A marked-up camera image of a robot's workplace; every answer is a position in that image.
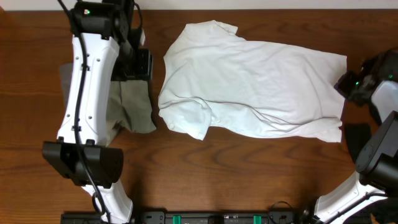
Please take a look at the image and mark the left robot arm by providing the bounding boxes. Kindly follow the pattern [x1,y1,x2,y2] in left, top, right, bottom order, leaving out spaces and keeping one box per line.
[42,1,153,223]

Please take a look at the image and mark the grey folded garment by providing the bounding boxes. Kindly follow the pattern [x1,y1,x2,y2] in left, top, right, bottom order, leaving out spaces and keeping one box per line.
[60,63,73,106]

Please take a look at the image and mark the black mounting rail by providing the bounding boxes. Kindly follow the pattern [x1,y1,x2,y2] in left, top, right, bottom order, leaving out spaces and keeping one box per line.
[60,210,373,224]

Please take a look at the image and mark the khaki folded shorts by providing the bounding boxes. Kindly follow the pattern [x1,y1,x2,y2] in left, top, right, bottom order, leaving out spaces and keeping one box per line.
[106,80,156,146]

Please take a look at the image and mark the black garment pile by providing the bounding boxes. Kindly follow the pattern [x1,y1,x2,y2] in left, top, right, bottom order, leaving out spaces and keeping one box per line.
[343,102,398,164]

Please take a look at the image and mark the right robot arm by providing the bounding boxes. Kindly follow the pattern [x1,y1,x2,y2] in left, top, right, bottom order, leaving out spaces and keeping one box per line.
[300,48,397,223]

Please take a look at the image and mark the white t-shirt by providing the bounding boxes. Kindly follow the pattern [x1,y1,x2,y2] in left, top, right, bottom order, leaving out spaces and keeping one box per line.
[158,21,346,142]

